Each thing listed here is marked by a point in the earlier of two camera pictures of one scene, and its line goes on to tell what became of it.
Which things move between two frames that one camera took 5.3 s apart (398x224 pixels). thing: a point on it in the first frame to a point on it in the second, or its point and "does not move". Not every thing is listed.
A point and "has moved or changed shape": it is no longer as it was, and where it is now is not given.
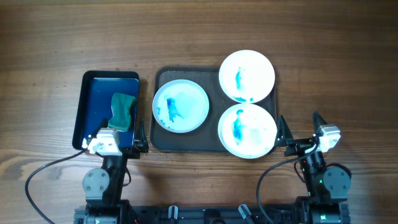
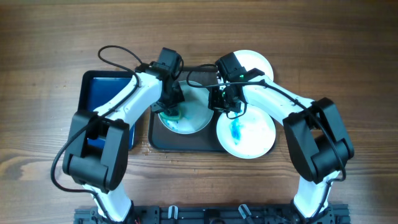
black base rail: x=211 y=214 does not move
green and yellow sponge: x=123 y=106 has moved or changed shape
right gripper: x=297 y=146 to x=215 y=103
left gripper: x=141 y=144 to x=179 y=97
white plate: x=247 y=130 does not move
